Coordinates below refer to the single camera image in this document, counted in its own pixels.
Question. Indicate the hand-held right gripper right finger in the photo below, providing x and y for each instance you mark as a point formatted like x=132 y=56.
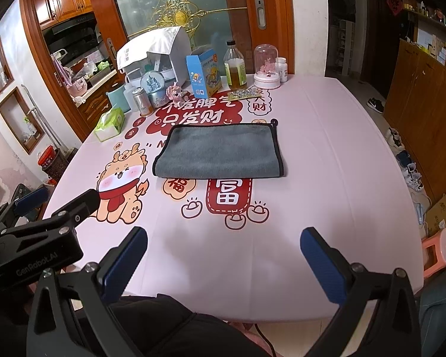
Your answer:
x=321 y=264

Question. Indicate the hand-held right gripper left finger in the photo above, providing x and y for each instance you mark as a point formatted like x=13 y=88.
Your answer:
x=128 y=258

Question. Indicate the black sneaker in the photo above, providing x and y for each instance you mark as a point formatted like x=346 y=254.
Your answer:
x=375 y=105

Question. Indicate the white pill bottle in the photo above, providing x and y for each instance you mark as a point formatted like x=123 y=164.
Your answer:
x=281 y=70

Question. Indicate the red basket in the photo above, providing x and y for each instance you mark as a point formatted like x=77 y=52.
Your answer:
x=47 y=157

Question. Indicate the glass bottle with yellow liquid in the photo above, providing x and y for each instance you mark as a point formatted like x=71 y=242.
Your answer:
x=234 y=70

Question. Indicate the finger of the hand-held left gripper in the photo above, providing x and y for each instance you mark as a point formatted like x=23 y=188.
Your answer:
x=31 y=199
x=81 y=204

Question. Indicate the snow globe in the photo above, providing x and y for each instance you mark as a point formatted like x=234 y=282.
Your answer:
x=153 y=89

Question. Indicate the white house-shaped box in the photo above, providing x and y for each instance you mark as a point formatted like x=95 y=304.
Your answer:
x=159 y=50

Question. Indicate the green tissue pack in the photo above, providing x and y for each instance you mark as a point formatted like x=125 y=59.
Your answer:
x=109 y=124

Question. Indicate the blue carton box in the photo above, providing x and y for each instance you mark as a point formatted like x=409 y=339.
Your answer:
x=204 y=76

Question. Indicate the white plastic bottle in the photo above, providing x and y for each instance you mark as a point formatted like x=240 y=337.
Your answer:
x=131 y=96

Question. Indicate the teal plastic container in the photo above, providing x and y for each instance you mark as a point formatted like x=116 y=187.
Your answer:
x=116 y=98

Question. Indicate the pink figurine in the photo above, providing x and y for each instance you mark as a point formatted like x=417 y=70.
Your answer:
x=174 y=92

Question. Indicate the red wall decoration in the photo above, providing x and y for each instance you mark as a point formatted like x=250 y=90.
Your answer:
x=395 y=3

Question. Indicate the person's blue trouser leg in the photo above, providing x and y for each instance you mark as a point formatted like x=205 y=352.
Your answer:
x=440 y=319

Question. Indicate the metal can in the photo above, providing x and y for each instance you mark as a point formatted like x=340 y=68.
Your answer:
x=143 y=102

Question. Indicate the pill blister pack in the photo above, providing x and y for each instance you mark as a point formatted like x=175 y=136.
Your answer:
x=245 y=93

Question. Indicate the cardboard box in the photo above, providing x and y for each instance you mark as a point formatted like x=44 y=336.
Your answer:
x=444 y=208

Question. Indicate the glass sliding door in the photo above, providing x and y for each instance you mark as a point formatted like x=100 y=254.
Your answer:
x=193 y=3

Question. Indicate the grey towel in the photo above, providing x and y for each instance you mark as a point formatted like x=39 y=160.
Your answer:
x=219 y=152

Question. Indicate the pink printed tablecloth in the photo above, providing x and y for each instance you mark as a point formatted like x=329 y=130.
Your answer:
x=319 y=178

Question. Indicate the glass dome ornament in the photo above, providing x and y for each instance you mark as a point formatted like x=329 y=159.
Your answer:
x=267 y=63

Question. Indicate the wooden kitchen cabinets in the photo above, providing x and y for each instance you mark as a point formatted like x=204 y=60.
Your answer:
x=59 y=2

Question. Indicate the pink plastic stool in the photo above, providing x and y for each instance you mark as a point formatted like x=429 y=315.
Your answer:
x=436 y=253

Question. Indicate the black range hood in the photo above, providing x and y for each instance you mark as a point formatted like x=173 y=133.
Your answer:
x=72 y=31

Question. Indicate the person's dark garment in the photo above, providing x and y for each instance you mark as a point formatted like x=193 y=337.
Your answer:
x=178 y=327

